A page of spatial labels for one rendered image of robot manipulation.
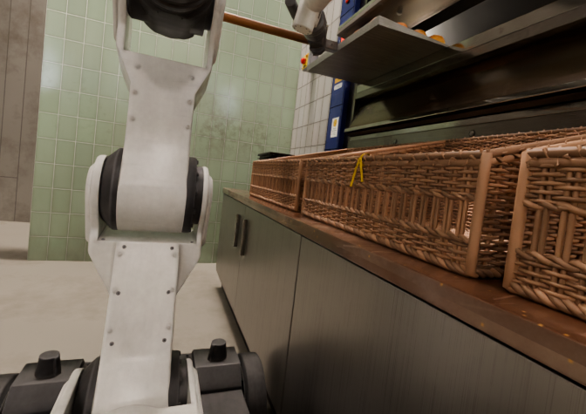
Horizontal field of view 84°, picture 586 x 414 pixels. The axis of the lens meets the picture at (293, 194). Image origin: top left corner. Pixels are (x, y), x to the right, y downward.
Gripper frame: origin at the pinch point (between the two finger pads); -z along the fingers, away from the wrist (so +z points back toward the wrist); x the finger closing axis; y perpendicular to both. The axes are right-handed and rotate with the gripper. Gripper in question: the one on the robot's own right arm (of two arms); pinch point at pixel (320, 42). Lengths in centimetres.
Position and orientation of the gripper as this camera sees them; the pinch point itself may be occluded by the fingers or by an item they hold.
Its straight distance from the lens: 135.9
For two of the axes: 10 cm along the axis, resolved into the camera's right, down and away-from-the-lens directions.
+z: -2.4, 0.2, -9.7
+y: 9.6, 1.2, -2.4
